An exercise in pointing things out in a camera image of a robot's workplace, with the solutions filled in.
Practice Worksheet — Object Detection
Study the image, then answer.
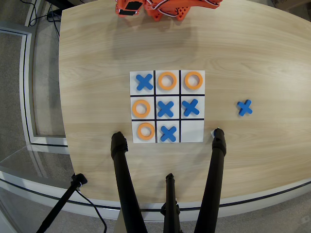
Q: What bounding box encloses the orange foam ring piece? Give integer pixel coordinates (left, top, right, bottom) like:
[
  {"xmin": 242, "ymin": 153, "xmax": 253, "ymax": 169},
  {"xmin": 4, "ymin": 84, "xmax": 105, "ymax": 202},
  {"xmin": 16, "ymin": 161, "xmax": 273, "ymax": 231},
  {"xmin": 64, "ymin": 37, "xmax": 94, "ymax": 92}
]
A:
[
  {"xmin": 132, "ymin": 99, "xmax": 151, "ymax": 119},
  {"xmin": 184, "ymin": 71, "xmax": 204, "ymax": 90},
  {"xmin": 157, "ymin": 71, "xmax": 177, "ymax": 91},
  {"xmin": 137, "ymin": 122, "xmax": 156, "ymax": 141}
]

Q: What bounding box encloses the blue foam cross piece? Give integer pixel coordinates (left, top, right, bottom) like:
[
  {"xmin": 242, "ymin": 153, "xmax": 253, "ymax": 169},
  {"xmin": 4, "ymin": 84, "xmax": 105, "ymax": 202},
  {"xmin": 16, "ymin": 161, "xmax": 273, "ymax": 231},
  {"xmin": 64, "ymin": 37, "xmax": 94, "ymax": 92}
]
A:
[
  {"xmin": 157, "ymin": 100, "xmax": 175, "ymax": 117},
  {"xmin": 181, "ymin": 99, "xmax": 200, "ymax": 117},
  {"xmin": 160, "ymin": 125, "xmax": 177, "ymax": 143},
  {"xmin": 237, "ymin": 99, "xmax": 253, "ymax": 117},
  {"xmin": 135, "ymin": 73, "xmax": 154, "ymax": 91}
]

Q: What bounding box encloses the white tic-tac-toe board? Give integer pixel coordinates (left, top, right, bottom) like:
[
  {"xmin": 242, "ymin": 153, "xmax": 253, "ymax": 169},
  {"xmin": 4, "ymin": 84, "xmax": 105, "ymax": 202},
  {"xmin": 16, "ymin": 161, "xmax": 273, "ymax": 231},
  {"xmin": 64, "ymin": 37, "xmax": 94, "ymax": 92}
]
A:
[{"xmin": 129, "ymin": 70, "xmax": 206, "ymax": 144}]

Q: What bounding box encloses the black tripod leg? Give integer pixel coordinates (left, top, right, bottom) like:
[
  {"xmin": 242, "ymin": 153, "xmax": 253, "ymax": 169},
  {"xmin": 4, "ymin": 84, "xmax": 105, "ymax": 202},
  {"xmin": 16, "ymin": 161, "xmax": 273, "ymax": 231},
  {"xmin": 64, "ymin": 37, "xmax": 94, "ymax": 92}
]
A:
[
  {"xmin": 193, "ymin": 128, "xmax": 227, "ymax": 233},
  {"xmin": 160, "ymin": 173, "xmax": 182, "ymax": 233},
  {"xmin": 110, "ymin": 131, "xmax": 149, "ymax": 233}
]

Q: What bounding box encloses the thin black stand pole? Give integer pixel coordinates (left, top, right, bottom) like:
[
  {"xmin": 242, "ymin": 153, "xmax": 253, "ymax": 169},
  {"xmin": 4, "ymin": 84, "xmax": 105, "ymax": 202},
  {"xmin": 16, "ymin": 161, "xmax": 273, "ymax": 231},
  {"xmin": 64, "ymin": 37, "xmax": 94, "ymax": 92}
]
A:
[{"xmin": 35, "ymin": 173, "xmax": 88, "ymax": 233}]

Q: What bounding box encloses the black furniture base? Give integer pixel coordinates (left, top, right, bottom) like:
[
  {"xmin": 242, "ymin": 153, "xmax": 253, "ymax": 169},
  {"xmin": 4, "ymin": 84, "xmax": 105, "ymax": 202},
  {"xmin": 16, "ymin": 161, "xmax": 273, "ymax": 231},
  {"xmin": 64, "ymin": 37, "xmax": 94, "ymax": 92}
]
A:
[{"xmin": 45, "ymin": 0, "xmax": 98, "ymax": 8}]

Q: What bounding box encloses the black cable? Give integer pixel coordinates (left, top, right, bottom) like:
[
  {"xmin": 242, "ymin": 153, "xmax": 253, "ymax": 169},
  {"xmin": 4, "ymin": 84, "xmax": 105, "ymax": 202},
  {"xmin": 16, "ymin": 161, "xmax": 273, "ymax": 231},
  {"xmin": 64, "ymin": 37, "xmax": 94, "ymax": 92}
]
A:
[
  {"xmin": 28, "ymin": 0, "xmax": 42, "ymax": 27},
  {"xmin": 74, "ymin": 188, "xmax": 108, "ymax": 233},
  {"xmin": 46, "ymin": 2, "xmax": 61, "ymax": 37}
]

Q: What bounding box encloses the grey metal floor frame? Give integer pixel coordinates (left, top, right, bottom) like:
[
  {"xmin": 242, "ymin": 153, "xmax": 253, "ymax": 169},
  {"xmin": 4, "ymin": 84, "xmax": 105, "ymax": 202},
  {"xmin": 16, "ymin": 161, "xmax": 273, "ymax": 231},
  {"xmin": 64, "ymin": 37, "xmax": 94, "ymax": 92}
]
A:
[{"xmin": 0, "ymin": 26, "xmax": 69, "ymax": 148}]

